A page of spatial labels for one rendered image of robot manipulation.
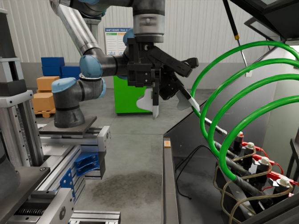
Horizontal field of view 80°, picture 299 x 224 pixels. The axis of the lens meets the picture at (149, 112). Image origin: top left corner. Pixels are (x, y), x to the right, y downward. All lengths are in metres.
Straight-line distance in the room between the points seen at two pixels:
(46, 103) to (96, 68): 3.97
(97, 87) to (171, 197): 0.66
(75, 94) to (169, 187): 0.62
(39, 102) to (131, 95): 2.01
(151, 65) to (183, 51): 6.73
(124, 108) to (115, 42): 3.66
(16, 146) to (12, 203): 0.28
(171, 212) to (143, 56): 0.45
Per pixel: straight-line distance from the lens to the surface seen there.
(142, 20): 0.44
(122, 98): 3.99
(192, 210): 0.79
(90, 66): 0.61
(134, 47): 0.45
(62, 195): 0.64
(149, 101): 0.46
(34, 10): 8.43
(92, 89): 1.00
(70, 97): 0.96
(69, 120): 0.97
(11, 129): 0.81
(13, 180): 0.64
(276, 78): 0.50
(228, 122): 1.03
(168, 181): 0.70
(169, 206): 0.62
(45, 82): 5.02
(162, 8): 0.46
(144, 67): 0.44
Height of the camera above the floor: 1.40
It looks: 19 degrees down
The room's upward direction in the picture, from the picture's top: straight up
